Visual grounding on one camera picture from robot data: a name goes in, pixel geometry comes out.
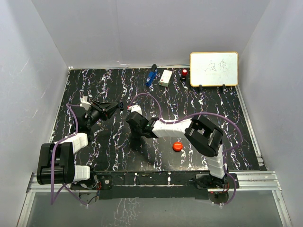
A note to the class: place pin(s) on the red round case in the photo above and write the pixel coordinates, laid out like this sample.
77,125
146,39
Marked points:
177,146

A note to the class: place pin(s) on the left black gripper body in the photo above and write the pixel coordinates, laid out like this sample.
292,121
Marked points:
95,115

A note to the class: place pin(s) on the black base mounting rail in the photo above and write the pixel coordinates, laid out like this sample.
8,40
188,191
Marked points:
158,184

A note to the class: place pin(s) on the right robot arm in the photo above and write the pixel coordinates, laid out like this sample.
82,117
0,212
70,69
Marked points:
201,133

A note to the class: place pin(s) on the aluminium frame rail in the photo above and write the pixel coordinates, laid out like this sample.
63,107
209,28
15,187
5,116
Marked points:
258,202

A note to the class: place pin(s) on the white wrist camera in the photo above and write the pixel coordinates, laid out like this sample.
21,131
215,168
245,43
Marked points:
85,103
134,108

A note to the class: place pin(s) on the red cap black bottle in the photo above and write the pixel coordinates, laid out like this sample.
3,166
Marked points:
183,74

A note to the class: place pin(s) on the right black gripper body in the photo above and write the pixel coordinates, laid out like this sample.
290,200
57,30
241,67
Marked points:
137,132

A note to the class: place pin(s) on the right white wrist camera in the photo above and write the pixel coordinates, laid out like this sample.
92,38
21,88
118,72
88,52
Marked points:
134,108

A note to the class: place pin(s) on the blue stapler tool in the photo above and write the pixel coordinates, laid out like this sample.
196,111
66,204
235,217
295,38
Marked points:
151,75

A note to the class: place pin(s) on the white rectangular box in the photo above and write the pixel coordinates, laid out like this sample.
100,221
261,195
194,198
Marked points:
165,78

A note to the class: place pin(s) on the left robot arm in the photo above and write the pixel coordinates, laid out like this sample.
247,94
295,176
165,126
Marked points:
56,160

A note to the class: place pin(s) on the white dry-erase board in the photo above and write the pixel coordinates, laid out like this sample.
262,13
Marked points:
214,69

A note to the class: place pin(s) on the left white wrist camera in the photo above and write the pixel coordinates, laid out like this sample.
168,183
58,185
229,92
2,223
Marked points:
85,103

